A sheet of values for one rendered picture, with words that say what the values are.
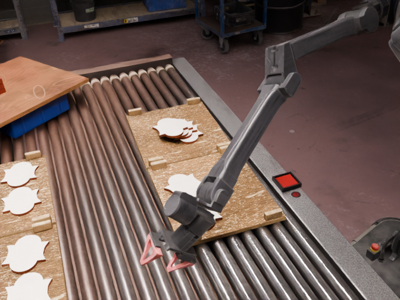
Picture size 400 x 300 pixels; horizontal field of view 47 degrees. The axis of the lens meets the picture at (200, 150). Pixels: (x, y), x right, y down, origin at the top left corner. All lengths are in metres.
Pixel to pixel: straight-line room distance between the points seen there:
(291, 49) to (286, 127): 2.42
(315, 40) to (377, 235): 1.37
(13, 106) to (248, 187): 1.04
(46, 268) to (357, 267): 0.88
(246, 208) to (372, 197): 1.71
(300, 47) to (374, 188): 1.98
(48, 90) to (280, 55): 1.17
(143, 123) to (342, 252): 0.98
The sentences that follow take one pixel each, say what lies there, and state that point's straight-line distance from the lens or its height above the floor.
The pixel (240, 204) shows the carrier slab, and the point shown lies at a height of 0.94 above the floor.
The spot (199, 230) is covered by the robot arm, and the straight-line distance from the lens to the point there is 1.15.
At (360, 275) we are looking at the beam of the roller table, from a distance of 1.40.
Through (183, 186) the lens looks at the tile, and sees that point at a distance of 1.59.
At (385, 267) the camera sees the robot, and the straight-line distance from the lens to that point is 2.36.
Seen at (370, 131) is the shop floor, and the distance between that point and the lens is 3.80.
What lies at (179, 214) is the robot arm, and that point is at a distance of 1.10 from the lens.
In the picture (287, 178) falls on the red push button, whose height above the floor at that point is 0.93.
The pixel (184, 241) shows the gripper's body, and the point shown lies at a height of 1.12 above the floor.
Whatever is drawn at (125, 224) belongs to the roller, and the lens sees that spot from 1.52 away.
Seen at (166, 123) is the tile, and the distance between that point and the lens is 1.87.
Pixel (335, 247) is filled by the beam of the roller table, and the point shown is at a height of 0.91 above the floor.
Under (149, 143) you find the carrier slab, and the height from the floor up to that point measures 0.94.
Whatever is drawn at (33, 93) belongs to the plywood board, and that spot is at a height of 1.04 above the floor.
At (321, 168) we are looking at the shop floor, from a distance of 3.31.
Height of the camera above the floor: 1.94
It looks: 34 degrees down
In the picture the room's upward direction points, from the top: 3 degrees counter-clockwise
